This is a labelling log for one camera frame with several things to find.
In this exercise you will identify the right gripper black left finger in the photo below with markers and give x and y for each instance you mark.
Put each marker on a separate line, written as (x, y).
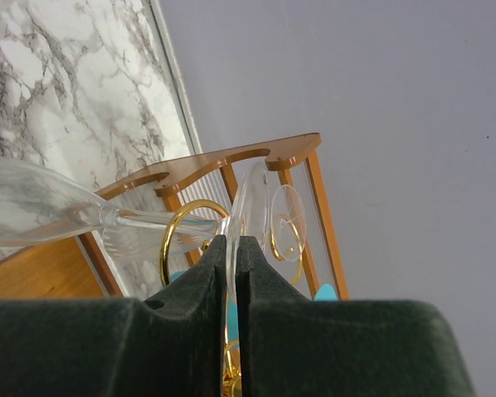
(168, 345)

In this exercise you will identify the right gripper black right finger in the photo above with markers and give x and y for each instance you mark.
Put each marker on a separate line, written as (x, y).
(293, 346)

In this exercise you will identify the clear ribbed wine glass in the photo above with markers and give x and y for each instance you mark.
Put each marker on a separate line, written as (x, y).
(279, 226)

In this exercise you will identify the wooden rack base board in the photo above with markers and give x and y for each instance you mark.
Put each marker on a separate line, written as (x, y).
(55, 270)

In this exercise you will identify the wooden shelf rack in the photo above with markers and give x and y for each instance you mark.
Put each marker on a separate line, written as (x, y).
(293, 159)

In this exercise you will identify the gold wire wine glass rack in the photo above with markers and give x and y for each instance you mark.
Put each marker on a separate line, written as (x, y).
(211, 311)

